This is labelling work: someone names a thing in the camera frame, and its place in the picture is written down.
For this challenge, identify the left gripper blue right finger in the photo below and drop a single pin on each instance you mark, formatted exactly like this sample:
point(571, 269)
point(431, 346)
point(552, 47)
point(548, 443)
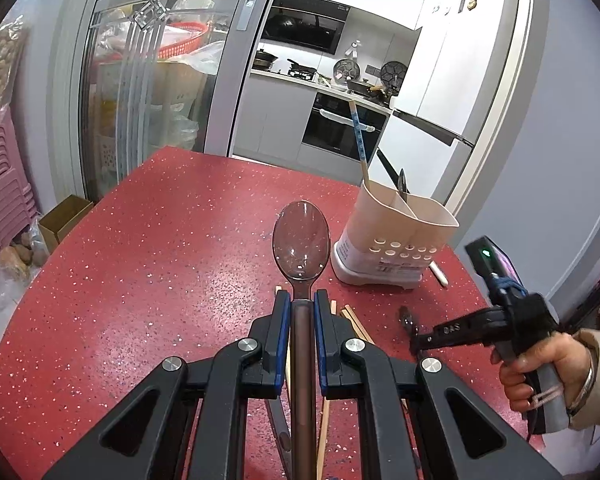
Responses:
point(327, 343)

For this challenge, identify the beige perforated cutlery holder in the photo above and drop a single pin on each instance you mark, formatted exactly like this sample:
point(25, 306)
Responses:
point(390, 241)

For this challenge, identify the black built-in oven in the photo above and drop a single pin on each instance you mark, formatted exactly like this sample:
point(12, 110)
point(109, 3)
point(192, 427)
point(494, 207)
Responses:
point(330, 127)

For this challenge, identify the small cardboard box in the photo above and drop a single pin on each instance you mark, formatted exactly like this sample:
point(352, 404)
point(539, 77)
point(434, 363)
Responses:
point(57, 223)

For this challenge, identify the white handled utensil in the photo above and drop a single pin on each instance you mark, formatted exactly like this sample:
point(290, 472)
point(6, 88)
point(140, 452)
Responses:
point(438, 274)

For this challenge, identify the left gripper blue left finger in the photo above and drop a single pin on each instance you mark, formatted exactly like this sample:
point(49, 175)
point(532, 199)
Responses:
point(274, 349)

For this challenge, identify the black range hood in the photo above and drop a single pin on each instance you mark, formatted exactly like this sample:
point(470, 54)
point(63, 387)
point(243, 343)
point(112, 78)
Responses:
point(312, 24)

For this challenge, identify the glass sliding door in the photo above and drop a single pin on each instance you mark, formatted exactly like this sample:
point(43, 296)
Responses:
point(113, 102)

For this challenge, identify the yellow floral wooden chopstick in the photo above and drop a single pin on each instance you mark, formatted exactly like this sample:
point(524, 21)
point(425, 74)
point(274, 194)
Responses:
point(288, 360)

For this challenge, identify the plain bamboo chopstick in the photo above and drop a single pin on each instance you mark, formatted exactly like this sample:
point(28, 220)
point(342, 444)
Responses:
point(360, 330)
point(322, 439)

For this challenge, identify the blue patterned wooden chopstick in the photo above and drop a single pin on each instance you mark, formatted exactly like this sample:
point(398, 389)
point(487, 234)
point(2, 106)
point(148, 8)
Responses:
point(359, 141)

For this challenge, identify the white refrigerator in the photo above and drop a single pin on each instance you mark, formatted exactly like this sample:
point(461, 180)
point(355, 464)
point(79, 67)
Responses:
point(447, 93)

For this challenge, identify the red plastic basket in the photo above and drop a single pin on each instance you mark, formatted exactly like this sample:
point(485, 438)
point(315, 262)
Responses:
point(182, 38)

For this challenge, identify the bag of round nuts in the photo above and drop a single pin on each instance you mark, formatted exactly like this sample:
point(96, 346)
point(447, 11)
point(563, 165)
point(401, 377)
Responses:
point(12, 36)

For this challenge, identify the pink plastic stool stack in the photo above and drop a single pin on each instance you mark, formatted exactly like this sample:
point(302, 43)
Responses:
point(17, 205)

